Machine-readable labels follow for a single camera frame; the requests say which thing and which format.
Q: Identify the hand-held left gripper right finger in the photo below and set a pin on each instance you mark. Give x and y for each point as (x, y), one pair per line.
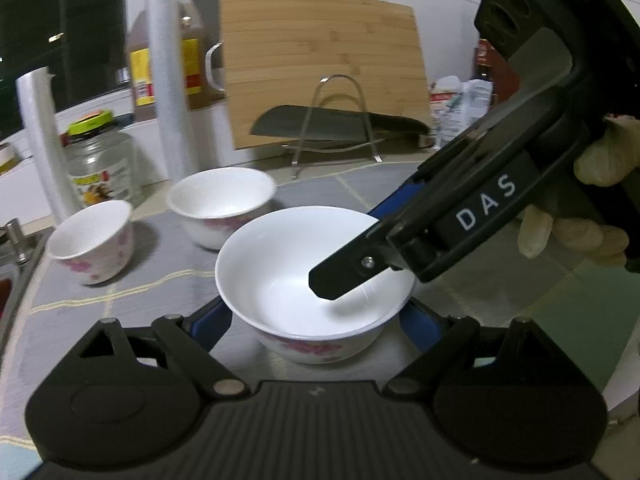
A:
(420, 327)

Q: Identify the red plastic basin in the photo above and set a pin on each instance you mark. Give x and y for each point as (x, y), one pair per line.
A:
(4, 297)

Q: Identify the dark sauce bottle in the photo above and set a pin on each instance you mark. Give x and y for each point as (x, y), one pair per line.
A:
(492, 65)

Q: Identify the metal sink fitting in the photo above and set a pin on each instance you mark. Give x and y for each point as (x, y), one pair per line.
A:
(15, 240)

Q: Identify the bamboo cutting board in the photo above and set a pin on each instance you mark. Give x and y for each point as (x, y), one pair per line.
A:
(320, 45)

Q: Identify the medium white floral bowl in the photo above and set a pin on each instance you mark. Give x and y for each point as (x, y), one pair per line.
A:
(280, 280)

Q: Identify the small white floral bowl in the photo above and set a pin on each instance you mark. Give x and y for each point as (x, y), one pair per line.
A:
(90, 230)

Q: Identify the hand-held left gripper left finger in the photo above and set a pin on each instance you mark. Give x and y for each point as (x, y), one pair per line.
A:
(212, 322)

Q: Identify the stainless steel sink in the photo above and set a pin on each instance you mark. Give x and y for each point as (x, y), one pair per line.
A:
(35, 280)

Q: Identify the glass jar green lid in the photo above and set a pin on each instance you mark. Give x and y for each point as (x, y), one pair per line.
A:
(100, 170)

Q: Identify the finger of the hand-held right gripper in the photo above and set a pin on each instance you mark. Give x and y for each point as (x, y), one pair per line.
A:
(395, 200)
(350, 272)

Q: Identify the person's right hand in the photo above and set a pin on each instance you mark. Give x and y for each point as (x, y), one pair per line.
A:
(610, 150)

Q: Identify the white seasoning packet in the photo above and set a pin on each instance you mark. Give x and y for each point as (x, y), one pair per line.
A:
(447, 110)
(479, 100)

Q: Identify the steel cleaver knife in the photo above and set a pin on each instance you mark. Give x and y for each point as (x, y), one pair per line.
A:
(280, 122)

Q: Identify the large white floral bowl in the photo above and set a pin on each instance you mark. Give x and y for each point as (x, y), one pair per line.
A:
(220, 192)

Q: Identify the grey plaid mat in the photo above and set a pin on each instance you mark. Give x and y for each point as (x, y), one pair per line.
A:
(150, 305)

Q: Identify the amber oil bottle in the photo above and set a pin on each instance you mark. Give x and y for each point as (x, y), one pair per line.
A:
(140, 50)

